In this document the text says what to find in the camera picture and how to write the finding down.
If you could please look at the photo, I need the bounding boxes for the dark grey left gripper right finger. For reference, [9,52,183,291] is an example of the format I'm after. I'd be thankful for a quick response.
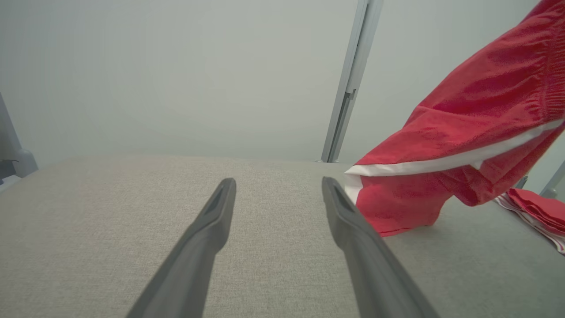
[322,177,440,318]

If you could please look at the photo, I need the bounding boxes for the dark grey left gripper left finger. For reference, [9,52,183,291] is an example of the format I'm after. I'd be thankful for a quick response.
[126,178,237,318]

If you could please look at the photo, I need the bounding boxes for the red white number 23 jersey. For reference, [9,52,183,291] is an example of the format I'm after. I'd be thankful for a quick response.
[494,188,565,255]

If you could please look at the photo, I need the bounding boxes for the red shorts with white stripe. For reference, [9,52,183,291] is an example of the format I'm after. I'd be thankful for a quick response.
[344,0,565,237]

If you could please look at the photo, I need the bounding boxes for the grey aluminium profile post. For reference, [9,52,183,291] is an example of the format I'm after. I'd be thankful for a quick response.
[320,0,384,163]

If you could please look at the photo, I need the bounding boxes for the grey metal frame bar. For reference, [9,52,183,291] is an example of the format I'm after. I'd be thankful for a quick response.
[539,160,565,199]

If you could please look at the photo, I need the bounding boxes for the grey rounded frame leg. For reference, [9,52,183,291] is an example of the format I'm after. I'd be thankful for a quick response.
[0,92,39,186]

